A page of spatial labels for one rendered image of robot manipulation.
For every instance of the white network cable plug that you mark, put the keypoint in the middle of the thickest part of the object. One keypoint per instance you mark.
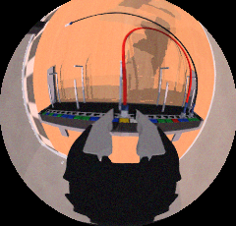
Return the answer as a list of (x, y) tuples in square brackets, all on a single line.
[(124, 110)]

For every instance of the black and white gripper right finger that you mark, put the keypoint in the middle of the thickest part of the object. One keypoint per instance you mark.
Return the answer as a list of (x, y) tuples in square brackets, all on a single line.
[(155, 144)]

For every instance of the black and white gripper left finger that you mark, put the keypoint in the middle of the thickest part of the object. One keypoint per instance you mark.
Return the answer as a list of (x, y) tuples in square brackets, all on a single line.
[(94, 142)]

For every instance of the grey port rack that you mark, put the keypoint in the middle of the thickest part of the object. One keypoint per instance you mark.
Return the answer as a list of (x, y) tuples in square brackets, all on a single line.
[(69, 116)]

